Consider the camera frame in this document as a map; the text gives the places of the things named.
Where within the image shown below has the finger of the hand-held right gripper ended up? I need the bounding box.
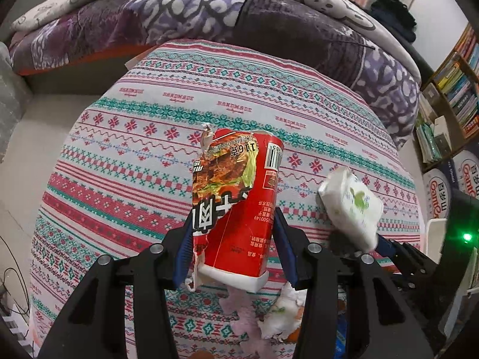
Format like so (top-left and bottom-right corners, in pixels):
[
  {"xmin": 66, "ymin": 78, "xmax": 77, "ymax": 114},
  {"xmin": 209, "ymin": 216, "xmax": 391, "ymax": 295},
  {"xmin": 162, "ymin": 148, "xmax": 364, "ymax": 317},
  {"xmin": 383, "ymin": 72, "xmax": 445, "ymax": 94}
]
[
  {"xmin": 328, "ymin": 231, "xmax": 366, "ymax": 261},
  {"xmin": 375, "ymin": 235, "xmax": 439, "ymax": 289}
]

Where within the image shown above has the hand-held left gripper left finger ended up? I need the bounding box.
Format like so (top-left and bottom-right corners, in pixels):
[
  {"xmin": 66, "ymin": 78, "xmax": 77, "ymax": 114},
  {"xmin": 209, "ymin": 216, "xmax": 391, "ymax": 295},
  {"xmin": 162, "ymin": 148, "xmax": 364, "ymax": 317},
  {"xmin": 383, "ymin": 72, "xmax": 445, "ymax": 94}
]
[{"xmin": 37, "ymin": 215, "xmax": 195, "ymax": 359}]

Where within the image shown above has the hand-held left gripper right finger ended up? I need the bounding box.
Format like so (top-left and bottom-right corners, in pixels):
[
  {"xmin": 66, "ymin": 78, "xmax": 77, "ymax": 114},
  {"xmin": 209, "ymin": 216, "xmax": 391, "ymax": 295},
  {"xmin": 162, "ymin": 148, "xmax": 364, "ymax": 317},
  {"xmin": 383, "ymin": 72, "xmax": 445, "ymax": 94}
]
[{"xmin": 272, "ymin": 209, "xmax": 428, "ymax": 359}]

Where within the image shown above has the white tissue packet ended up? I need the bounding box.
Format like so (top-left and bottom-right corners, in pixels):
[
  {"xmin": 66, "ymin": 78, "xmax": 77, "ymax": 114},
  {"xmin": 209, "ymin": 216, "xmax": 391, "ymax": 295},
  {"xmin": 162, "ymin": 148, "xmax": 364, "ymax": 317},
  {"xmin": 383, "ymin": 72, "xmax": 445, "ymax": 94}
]
[{"xmin": 317, "ymin": 166, "xmax": 384, "ymax": 252}]

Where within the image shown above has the red instant noodle cup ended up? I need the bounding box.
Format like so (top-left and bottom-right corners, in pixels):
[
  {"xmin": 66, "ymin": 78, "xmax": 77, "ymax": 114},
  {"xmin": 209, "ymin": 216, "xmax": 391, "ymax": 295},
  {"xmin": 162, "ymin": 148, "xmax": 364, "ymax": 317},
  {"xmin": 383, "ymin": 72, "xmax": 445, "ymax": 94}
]
[{"xmin": 186, "ymin": 123, "xmax": 286, "ymax": 293}]

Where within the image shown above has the navy printed cardboard box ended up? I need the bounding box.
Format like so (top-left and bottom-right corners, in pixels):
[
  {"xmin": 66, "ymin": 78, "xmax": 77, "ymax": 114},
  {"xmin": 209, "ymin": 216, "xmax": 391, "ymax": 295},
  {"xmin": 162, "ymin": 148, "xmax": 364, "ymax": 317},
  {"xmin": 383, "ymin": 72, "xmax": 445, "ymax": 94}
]
[
  {"xmin": 422, "ymin": 166, "xmax": 455, "ymax": 229},
  {"xmin": 449, "ymin": 146, "xmax": 479, "ymax": 203}
]

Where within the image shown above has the crumpled white tissue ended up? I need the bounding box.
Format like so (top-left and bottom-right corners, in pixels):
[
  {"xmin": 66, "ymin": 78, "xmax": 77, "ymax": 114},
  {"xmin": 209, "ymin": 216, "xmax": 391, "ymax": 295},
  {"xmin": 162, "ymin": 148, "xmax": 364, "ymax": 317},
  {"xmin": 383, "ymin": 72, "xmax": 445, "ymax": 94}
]
[{"xmin": 258, "ymin": 283, "xmax": 312, "ymax": 342}]

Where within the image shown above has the pink torn paper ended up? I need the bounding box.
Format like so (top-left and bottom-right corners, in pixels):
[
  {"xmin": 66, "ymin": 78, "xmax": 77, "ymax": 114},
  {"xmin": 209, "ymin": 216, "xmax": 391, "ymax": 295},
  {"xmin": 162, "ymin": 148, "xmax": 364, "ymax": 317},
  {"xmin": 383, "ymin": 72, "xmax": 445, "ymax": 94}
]
[{"xmin": 221, "ymin": 286, "xmax": 264, "ymax": 350}]

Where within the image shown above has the striped patterned bedsheet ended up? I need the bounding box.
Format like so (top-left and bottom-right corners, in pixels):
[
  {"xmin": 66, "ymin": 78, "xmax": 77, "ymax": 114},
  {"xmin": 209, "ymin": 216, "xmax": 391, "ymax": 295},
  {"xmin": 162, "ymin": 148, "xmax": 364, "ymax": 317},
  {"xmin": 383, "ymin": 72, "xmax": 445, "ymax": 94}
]
[{"xmin": 28, "ymin": 39, "xmax": 427, "ymax": 359}]

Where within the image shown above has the wooden bookshelf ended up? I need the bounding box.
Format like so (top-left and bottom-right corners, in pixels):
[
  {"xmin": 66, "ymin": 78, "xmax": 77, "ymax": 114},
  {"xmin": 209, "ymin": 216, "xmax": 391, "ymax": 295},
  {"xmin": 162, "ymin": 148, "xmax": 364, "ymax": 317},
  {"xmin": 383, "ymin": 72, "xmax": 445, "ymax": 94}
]
[{"xmin": 413, "ymin": 22, "xmax": 479, "ymax": 174}]

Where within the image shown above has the row of books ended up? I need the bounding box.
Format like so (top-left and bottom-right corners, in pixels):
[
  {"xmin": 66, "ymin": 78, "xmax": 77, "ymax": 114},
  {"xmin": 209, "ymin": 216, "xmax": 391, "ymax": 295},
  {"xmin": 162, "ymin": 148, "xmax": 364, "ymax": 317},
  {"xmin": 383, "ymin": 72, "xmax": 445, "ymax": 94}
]
[{"xmin": 415, "ymin": 26, "xmax": 479, "ymax": 165}]

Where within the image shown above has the pile of dark clothes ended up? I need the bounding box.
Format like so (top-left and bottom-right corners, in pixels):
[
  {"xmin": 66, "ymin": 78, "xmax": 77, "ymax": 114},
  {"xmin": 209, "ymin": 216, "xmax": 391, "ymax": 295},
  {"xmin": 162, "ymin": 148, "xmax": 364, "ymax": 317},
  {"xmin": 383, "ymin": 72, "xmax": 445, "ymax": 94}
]
[{"xmin": 370, "ymin": 0, "xmax": 418, "ymax": 42}]

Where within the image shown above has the purple patterned quilt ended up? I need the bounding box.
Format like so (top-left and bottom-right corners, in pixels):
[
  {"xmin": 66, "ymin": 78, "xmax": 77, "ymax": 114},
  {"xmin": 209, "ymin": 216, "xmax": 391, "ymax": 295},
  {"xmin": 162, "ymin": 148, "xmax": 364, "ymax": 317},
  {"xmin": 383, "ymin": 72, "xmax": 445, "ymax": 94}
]
[{"xmin": 7, "ymin": 0, "xmax": 422, "ymax": 150}]

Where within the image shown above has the black cable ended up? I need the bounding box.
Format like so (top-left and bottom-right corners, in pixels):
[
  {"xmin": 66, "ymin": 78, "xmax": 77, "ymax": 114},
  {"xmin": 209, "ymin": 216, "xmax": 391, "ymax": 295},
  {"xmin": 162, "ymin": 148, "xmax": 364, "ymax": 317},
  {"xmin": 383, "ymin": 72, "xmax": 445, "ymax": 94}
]
[{"xmin": 0, "ymin": 265, "xmax": 32, "ymax": 345}]

